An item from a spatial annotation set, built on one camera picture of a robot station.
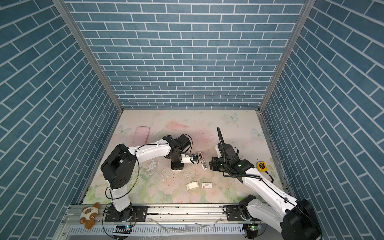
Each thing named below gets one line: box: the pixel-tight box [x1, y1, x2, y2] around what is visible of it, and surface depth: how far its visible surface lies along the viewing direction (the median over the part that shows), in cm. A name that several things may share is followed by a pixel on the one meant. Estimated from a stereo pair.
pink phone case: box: [131, 126, 150, 147], surface depth 104 cm
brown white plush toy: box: [79, 202, 100, 230], surface depth 72 cm
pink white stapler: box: [198, 152, 208, 170], surface depth 92 cm
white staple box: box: [202, 182, 212, 189], surface depth 84 cm
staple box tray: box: [186, 181, 199, 190], surface depth 84 cm
